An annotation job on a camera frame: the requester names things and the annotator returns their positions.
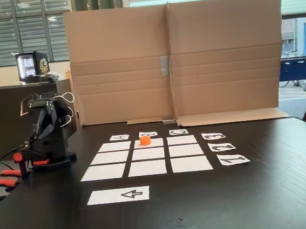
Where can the paper sheet number 2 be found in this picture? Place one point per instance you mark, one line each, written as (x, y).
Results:
(222, 146)

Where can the brown cardboard screen panel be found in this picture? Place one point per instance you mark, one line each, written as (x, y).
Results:
(121, 68)
(226, 58)

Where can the black red bar clamp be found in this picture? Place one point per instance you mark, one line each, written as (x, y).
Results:
(24, 167)

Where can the grey tape strip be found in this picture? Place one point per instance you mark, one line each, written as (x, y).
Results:
(168, 120)
(164, 66)

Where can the clear tape piece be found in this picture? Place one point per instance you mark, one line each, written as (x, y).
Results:
(180, 227)

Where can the white crumpled bag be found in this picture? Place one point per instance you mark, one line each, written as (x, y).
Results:
(57, 75)

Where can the paper sheet number 3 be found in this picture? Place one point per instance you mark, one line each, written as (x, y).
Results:
(213, 136)

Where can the white paper grid square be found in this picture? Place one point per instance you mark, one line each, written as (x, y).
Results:
(191, 163)
(182, 140)
(147, 168)
(115, 146)
(186, 150)
(110, 157)
(104, 172)
(157, 143)
(148, 154)

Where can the black mini fridge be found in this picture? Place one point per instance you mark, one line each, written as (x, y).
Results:
(40, 66)

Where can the paper sheet letter B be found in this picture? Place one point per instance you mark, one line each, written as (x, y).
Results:
(144, 134)

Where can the white arrow paper sheet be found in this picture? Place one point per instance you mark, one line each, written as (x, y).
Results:
(109, 196)

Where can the paper sheet letter A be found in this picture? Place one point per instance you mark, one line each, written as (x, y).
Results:
(119, 137)

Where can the paper sheet number 1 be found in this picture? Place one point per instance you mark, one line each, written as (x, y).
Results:
(233, 158)

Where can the small black device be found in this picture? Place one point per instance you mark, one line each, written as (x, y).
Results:
(46, 79)

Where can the round orange token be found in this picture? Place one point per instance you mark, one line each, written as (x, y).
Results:
(145, 141)

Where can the paper sheet letter C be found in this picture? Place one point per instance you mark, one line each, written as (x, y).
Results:
(179, 131)

